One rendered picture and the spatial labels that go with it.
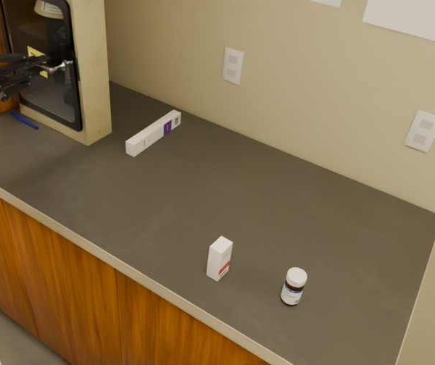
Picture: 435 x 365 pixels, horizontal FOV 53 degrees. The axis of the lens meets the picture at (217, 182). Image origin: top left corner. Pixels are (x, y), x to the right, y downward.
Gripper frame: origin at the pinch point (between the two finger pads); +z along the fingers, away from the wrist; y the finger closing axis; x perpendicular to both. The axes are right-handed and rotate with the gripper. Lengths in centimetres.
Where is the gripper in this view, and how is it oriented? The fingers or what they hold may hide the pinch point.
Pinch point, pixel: (37, 64)
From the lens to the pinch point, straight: 138.4
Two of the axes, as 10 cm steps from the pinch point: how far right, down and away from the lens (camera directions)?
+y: 0.9, -7.9, -6.1
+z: 5.3, -4.8, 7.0
